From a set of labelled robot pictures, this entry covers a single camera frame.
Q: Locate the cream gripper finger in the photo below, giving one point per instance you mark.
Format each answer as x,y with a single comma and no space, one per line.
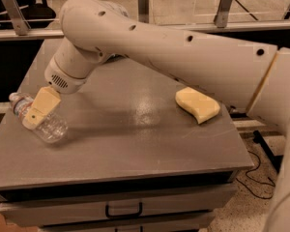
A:
44,103

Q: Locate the clear plastic water bottle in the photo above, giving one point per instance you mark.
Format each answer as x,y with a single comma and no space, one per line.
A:
53,127

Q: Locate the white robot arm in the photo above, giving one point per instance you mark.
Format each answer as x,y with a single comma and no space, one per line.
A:
252,77

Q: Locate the black office chair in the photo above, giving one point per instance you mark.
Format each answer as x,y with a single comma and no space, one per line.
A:
25,5

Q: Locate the grey drawer cabinet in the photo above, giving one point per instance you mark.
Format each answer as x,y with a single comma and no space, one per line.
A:
128,142

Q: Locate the yellow sponge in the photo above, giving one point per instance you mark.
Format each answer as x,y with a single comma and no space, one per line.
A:
200,106

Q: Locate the black floor stand base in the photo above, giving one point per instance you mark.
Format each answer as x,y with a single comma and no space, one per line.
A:
275,160

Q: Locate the left metal railing post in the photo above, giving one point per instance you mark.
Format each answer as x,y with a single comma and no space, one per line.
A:
20,25

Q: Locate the metal railing post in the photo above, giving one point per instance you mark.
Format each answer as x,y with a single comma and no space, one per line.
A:
143,10
20,25
221,17

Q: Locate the black drawer handle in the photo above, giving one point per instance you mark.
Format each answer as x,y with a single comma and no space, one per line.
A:
134,211

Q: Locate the middle metal railing post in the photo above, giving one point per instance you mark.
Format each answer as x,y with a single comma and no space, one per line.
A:
143,10

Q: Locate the right metal railing post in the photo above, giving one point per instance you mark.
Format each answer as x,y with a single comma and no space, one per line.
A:
221,17

